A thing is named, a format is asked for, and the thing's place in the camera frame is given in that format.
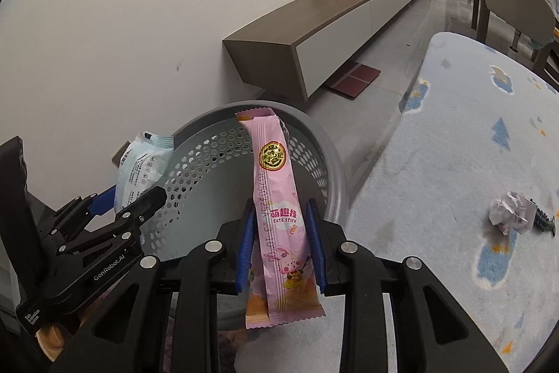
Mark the crumpled white wrapper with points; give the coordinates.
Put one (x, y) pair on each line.
(509, 211)

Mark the teal and white packet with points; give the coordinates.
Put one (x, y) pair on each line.
(139, 167)

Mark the dark red floor scale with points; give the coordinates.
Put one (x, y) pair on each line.
(354, 81)

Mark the grey perforated plastic basket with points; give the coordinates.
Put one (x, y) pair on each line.
(209, 189)

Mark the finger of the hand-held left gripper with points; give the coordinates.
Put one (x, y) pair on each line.
(102, 202)
(148, 200)

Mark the person's left hand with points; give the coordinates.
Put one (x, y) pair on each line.
(52, 340)

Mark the dark screw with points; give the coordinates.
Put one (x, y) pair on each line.
(543, 218)

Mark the long grey wall cabinet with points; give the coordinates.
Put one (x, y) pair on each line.
(332, 28)

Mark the light blue printed blanket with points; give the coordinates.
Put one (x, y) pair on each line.
(436, 180)

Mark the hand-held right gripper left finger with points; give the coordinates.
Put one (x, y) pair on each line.
(246, 250)

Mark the grey round-backed chair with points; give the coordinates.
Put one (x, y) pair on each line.
(515, 6)

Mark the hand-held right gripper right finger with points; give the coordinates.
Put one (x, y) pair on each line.
(315, 250)

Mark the pink snack packet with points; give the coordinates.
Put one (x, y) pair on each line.
(275, 189)

